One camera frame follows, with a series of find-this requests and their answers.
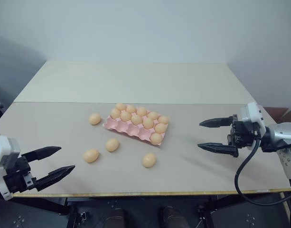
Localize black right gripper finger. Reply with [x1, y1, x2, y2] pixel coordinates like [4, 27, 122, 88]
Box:
[197, 142, 239, 158]
[199, 114, 239, 129]

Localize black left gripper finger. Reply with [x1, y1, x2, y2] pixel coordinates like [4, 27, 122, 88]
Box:
[21, 146, 62, 163]
[35, 165, 76, 192]

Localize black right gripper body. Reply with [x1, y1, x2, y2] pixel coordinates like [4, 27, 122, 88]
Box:
[226, 120, 262, 150]

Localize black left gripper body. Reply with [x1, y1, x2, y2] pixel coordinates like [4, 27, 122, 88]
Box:
[4, 156, 38, 193]

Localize pink egg tray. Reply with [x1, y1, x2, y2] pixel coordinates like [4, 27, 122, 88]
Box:
[102, 107, 171, 147]

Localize dark brown rounded shape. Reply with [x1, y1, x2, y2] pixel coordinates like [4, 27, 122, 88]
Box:
[159, 206, 182, 228]
[104, 207, 126, 228]

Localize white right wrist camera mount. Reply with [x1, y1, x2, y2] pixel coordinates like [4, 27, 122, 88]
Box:
[239, 102, 267, 141]

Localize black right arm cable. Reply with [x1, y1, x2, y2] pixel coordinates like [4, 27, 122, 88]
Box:
[234, 136, 291, 205]

